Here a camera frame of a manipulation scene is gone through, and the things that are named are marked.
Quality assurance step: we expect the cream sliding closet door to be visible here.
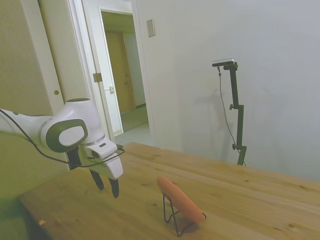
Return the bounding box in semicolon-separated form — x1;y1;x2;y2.
0;0;88;118

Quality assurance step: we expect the salmon pink plate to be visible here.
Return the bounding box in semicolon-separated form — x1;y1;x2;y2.
156;176;207;224

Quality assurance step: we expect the black camera stand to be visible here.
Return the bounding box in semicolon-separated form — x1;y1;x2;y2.
222;63;248;167

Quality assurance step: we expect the black wire plate rack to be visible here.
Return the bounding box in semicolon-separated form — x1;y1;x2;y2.
162;193;208;237

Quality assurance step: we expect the black exterior camera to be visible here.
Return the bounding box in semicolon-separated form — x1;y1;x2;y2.
211;58;237;68

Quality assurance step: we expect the brown wooden hallway door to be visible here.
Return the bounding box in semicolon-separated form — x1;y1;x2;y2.
104;30;137;114

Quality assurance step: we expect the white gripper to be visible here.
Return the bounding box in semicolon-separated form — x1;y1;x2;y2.
84;139;125;200

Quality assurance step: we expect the white wall switch plate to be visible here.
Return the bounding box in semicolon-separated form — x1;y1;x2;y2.
145;18;156;39

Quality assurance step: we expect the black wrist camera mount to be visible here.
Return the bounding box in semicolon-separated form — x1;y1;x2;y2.
66;147;81;172

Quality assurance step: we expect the white open door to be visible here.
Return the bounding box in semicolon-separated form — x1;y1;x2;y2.
82;0;125;147

